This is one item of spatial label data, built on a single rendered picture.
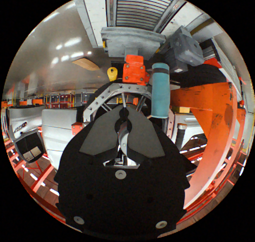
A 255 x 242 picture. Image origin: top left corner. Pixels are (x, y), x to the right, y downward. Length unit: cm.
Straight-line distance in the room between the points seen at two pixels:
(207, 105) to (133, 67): 49
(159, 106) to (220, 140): 40
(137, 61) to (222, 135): 63
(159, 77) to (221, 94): 36
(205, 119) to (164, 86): 37
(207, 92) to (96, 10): 86
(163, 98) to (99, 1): 69
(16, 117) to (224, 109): 299
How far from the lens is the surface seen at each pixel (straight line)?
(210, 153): 60
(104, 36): 77
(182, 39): 57
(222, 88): 55
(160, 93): 40
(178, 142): 38
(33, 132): 402
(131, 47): 76
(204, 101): 62
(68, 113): 76
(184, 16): 73
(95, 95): 59
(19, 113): 256
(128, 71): 51
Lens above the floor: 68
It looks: 7 degrees up
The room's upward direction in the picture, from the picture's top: 177 degrees counter-clockwise
